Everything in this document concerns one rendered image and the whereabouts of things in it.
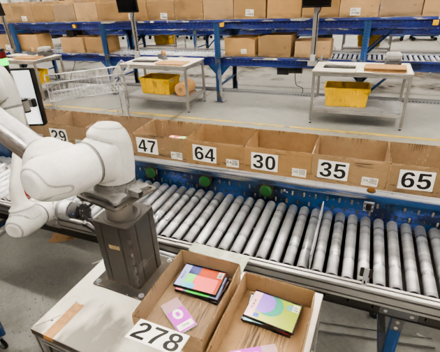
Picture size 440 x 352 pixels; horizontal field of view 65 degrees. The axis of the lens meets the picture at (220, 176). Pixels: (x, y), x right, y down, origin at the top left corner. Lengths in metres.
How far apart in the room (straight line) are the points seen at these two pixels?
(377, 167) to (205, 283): 1.06
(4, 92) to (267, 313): 1.36
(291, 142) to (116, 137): 1.30
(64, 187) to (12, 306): 1.84
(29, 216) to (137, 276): 0.51
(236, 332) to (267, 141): 1.31
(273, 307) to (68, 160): 0.89
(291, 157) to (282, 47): 4.38
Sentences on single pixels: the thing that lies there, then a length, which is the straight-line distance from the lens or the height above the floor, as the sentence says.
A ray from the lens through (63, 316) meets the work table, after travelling 1.60.
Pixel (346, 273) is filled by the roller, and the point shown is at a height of 0.75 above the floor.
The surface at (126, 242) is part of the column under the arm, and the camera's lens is 1.42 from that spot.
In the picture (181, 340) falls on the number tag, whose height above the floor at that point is 0.86.
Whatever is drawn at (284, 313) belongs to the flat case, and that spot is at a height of 0.80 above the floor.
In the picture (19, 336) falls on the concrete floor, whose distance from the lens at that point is 2.71.
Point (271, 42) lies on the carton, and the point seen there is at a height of 1.02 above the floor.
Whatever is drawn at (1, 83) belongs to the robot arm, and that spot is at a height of 1.56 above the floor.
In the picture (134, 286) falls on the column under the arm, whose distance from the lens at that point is 1.58.
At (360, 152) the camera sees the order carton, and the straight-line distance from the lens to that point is 2.25.
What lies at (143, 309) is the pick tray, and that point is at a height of 0.81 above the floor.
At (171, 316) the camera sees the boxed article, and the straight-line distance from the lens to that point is 1.44.
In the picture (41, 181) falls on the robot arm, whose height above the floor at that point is 1.38.
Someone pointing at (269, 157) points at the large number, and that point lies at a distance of 2.01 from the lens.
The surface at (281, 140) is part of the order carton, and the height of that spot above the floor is 0.99.
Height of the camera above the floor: 1.86
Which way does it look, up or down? 28 degrees down
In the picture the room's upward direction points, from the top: 3 degrees counter-clockwise
